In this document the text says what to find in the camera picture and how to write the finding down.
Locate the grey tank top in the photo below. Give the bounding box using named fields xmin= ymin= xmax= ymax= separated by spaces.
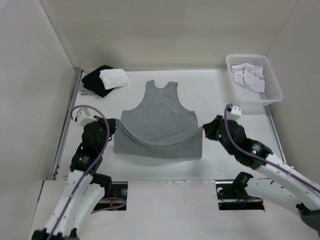
xmin=113 ymin=80 xmax=203 ymax=160

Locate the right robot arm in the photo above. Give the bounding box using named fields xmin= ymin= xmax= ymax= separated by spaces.
xmin=203 ymin=115 xmax=320 ymax=231

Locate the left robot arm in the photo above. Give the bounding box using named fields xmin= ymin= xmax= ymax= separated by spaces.
xmin=31 ymin=116 xmax=116 ymax=240

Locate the folded black tank top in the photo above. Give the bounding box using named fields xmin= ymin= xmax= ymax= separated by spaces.
xmin=81 ymin=65 xmax=114 ymax=98

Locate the folded white tank top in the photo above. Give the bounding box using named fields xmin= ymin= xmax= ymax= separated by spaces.
xmin=99 ymin=68 xmax=131 ymax=90

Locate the pink tank top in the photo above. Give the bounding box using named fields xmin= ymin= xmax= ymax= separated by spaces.
xmin=231 ymin=63 xmax=265 ymax=93

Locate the white plastic basket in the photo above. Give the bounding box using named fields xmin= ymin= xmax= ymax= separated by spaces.
xmin=225 ymin=54 xmax=284 ymax=109

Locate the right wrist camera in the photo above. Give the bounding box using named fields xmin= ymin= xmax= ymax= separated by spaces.
xmin=227 ymin=104 xmax=242 ymax=121

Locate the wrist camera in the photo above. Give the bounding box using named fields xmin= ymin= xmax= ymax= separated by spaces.
xmin=75 ymin=111 xmax=95 ymax=127
xmin=227 ymin=104 xmax=242 ymax=121

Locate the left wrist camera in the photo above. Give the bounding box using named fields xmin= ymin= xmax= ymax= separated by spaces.
xmin=75 ymin=111 xmax=95 ymax=127

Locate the right metal table rail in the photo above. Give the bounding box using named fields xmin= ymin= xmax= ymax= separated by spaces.
xmin=263 ymin=106 xmax=287 ymax=163

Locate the metal table rail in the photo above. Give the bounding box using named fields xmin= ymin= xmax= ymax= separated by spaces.
xmin=47 ymin=67 xmax=84 ymax=180
xmin=263 ymin=106 xmax=287 ymax=163

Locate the left metal table rail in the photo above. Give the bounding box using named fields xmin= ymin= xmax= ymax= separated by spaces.
xmin=47 ymin=67 xmax=84 ymax=180

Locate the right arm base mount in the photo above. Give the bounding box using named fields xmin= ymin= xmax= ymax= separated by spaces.
xmin=215 ymin=172 xmax=265 ymax=211

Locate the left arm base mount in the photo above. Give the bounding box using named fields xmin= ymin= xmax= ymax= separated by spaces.
xmin=93 ymin=181 xmax=128 ymax=211

